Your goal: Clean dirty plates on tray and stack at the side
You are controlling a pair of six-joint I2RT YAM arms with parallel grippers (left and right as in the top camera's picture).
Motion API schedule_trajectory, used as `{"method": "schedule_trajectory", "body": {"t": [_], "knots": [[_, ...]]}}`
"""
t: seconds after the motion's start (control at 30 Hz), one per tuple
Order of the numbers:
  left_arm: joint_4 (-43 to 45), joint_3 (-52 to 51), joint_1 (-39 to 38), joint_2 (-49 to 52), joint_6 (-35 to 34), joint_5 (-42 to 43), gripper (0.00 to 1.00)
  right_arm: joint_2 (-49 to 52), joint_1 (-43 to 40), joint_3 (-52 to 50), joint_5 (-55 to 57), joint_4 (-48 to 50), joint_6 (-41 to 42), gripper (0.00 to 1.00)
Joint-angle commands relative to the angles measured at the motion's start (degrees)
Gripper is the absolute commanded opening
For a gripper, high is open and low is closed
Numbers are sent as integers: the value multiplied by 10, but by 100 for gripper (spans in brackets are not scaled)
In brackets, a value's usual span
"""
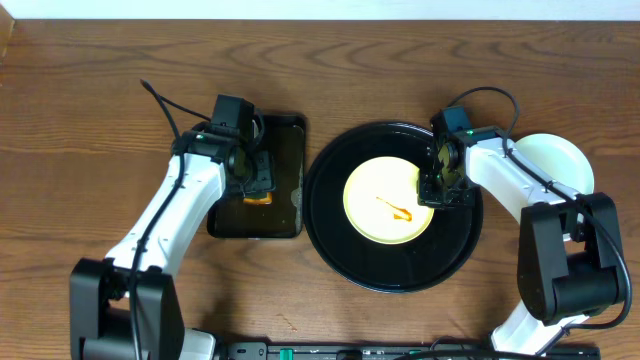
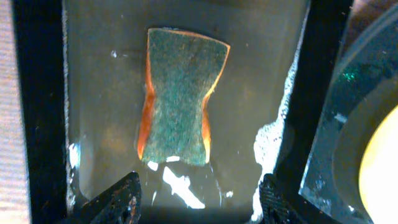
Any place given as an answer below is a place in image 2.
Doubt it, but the black rectangular water tray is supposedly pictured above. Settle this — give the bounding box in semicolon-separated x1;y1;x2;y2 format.
12;1;353;223

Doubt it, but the green orange scrubbing sponge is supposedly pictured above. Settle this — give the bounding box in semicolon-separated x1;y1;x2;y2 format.
137;28;230;166

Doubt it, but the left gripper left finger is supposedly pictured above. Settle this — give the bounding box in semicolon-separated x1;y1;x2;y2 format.
58;172;142;224

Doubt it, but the yellow plate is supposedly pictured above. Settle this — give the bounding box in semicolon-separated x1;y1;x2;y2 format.
359;108;397;224

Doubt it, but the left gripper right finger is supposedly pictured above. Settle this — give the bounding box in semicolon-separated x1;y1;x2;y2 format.
259;174;338;224

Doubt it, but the black round serving tray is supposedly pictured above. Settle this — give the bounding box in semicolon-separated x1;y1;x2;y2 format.
298;4;397;223

